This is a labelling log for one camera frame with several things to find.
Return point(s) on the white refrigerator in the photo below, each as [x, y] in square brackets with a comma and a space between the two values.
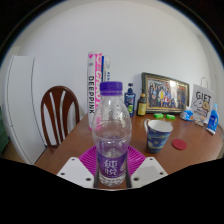
[21, 106]

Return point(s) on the white paper gift bag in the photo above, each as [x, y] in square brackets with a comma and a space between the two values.
[201, 100]

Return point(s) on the blue white tissue pack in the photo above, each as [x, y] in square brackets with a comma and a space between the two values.
[187, 114]

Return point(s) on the dark blue bottle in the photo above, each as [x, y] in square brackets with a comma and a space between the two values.
[129, 101]

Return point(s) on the pink and white tube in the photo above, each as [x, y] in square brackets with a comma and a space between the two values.
[94, 80]

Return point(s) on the clear purple-capped water bottle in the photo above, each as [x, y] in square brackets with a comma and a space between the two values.
[111, 133]

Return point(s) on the framed group photo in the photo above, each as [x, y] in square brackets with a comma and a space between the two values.
[165, 93]

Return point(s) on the amber bottle yellow label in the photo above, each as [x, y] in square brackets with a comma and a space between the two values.
[142, 106]

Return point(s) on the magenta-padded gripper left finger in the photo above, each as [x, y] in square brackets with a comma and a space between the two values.
[75, 170]

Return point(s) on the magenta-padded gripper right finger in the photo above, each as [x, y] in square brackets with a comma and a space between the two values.
[150, 170]

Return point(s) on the blue and white tube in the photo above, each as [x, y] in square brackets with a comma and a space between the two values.
[106, 68]

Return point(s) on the brown wooden chair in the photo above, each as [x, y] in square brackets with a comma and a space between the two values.
[60, 113]

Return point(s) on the flat round red coaster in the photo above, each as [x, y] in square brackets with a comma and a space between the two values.
[179, 144]

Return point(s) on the blue and white bottle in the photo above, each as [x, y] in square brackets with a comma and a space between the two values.
[212, 120]

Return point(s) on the small green block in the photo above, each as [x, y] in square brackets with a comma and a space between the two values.
[170, 116]
[158, 115]

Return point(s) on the blue starry patterned mug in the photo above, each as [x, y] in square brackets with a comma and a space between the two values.
[158, 136]

